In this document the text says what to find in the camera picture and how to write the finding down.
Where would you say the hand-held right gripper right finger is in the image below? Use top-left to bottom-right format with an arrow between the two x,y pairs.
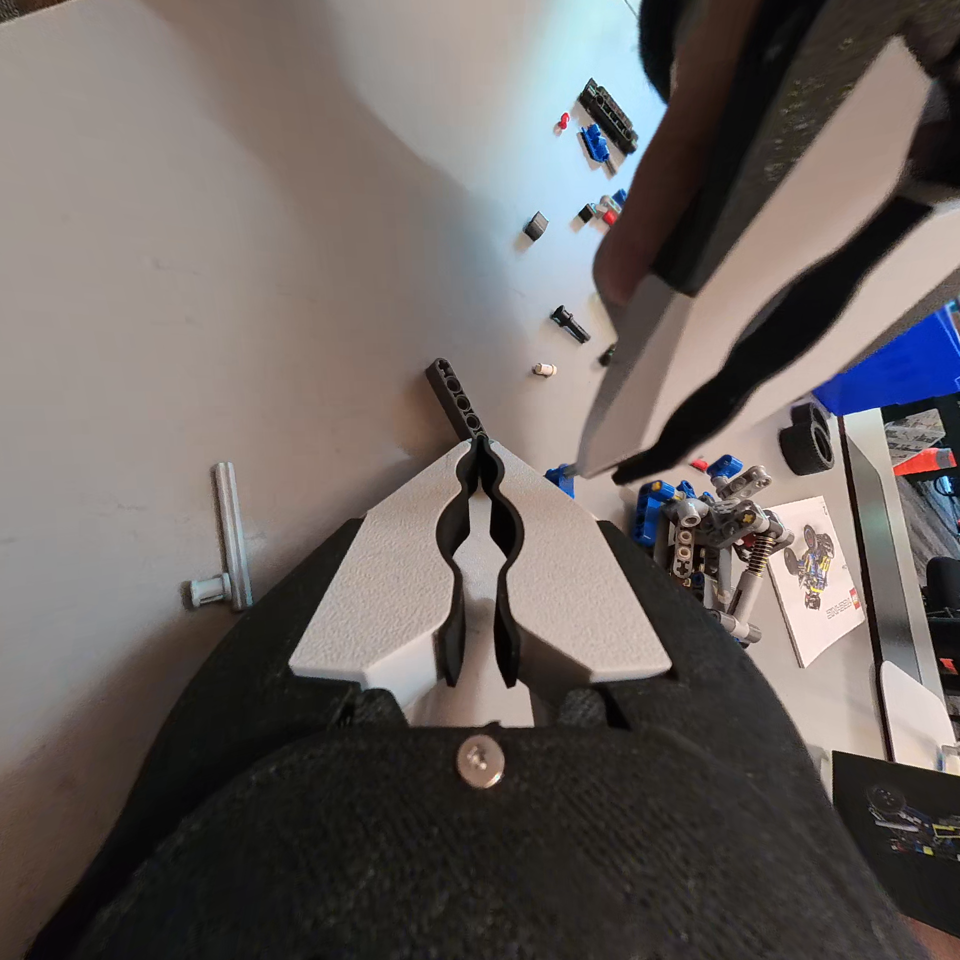
480,438 -> 674,689

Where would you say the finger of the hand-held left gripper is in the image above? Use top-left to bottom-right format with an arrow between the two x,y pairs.
611,196 -> 960,486
576,37 -> 936,481

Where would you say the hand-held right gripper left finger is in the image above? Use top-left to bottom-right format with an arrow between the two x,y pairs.
288,438 -> 483,689

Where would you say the grey and blue lego chassis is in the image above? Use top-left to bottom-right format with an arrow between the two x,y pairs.
628,453 -> 796,648

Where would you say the light grey lego axle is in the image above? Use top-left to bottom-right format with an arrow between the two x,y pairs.
213,462 -> 254,612

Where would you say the dark grey angled lego beam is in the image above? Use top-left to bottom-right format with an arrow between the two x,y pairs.
426,358 -> 490,451

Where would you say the black rubber lego tire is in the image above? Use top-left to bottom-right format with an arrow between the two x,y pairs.
780,402 -> 836,477

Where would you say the black lego beam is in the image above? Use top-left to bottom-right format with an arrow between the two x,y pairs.
577,77 -> 640,151

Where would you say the closed lego instruction booklet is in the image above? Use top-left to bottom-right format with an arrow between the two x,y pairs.
765,495 -> 867,670

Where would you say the person's left hand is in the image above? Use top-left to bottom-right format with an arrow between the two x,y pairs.
592,13 -> 753,309

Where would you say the blue plastic storage bin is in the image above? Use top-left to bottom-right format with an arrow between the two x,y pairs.
810,311 -> 960,417

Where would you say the orange cone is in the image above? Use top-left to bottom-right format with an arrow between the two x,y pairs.
896,446 -> 960,477

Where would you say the black cardboard box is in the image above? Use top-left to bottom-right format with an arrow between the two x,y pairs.
832,750 -> 960,867

